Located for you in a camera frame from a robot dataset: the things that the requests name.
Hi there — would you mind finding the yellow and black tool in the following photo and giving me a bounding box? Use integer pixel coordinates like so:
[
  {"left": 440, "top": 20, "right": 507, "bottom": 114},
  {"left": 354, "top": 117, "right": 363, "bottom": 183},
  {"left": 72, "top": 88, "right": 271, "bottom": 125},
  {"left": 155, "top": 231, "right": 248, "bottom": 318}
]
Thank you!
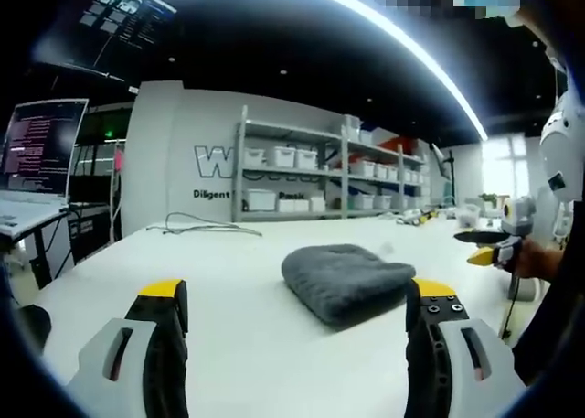
[{"left": 400, "top": 208, "right": 441, "bottom": 228}]

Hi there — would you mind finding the grey towel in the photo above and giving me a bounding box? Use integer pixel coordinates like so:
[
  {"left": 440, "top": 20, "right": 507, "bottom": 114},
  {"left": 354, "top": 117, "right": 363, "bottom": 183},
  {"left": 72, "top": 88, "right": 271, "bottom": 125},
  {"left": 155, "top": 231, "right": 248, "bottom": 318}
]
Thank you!
[{"left": 281, "top": 242, "right": 418, "bottom": 330}]

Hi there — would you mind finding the white cup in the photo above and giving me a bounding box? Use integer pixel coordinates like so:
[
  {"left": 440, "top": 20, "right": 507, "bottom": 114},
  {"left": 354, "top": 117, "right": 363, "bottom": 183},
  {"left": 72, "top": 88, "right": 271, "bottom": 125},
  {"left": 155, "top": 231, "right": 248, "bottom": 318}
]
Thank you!
[{"left": 507, "top": 275, "right": 541, "bottom": 303}]

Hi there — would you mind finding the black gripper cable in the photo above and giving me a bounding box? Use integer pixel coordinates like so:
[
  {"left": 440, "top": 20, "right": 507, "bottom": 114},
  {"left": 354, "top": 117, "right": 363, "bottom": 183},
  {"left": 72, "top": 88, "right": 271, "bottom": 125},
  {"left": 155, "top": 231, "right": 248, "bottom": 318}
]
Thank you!
[{"left": 501, "top": 271, "right": 523, "bottom": 344}]

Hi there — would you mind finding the long ceiling light strip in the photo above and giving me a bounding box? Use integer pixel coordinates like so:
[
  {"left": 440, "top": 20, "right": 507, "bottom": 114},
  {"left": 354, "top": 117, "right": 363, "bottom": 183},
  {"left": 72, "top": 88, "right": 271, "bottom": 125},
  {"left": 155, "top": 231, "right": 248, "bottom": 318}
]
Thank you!
[{"left": 292, "top": 0, "right": 488, "bottom": 141}]

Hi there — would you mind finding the row of white storage boxes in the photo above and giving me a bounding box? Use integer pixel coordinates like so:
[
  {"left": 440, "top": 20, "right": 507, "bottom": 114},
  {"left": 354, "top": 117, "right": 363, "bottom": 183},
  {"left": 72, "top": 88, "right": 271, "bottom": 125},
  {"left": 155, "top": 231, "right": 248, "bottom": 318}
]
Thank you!
[{"left": 241, "top": 114, "right": 429, "bottom": 213}]

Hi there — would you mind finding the grey metal storage shelf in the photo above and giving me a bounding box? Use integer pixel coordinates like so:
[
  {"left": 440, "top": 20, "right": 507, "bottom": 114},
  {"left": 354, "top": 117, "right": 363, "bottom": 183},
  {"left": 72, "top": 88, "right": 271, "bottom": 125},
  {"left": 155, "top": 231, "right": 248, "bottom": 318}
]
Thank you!
[{"left": 231, "top": 105, "right": 431, "bottom": 223}]

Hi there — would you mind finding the hanging dark monitor screen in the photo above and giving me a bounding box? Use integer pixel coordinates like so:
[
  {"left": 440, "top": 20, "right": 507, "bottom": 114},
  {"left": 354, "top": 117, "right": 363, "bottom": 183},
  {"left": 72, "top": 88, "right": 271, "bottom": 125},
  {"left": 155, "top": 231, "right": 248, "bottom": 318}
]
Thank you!
[{"left": 27, "top": 0, "right": 179, "bottom": 81}]

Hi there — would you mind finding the grey cable on table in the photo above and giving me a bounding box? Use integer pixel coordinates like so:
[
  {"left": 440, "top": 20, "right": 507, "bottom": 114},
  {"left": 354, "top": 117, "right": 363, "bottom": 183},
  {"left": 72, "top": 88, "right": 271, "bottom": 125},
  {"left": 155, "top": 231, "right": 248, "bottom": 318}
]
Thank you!
[{"left": 145, "top": 211, "right": 264, "bottom": 237}]

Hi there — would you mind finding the open laptop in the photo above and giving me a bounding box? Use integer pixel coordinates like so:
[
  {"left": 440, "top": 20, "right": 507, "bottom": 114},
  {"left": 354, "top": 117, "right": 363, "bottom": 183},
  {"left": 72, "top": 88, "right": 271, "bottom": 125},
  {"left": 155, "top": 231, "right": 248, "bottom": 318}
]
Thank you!
[{"left": 0, "top": 98, "right": 90, "bottom": 230}]

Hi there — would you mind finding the white worn chest device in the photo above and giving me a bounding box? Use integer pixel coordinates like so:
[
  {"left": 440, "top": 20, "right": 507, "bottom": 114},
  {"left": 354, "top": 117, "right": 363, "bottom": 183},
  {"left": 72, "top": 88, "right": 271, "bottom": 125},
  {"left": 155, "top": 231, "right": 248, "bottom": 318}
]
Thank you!
[{"left": 538, "top": 56, "right": 585, "bottom": 205}]

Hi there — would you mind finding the white side desk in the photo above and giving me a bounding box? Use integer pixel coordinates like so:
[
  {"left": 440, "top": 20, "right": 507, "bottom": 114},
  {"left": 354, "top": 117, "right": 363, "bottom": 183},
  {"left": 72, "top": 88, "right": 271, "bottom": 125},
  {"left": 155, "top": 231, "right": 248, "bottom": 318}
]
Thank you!
[{"left": 0, "top": 193, "right": 74, "bottom": 291}]

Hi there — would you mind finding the person's right hand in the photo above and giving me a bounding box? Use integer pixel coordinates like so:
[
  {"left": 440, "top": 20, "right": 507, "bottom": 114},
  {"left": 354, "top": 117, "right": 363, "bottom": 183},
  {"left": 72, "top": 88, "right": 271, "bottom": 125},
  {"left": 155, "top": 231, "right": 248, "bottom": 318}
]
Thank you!
[{"left": 514, "top": 238, "right": 558, "bottom": 281}]

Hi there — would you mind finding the black equipment case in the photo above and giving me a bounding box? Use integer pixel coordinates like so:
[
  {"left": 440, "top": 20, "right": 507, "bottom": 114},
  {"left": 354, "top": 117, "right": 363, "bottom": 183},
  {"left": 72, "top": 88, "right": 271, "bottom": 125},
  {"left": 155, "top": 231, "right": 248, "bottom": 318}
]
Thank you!
[{"left": 67, "top": 202, "right": 123, "bottom": 262}]

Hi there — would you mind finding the person's dark clothing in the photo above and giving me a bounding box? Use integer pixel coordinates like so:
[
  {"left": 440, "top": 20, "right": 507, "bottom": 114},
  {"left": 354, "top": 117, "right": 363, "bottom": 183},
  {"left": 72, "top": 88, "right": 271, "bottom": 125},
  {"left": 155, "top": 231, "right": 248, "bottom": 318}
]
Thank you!
[{"left": 511, "top": 198, "right": 585, "bottom": 388}]

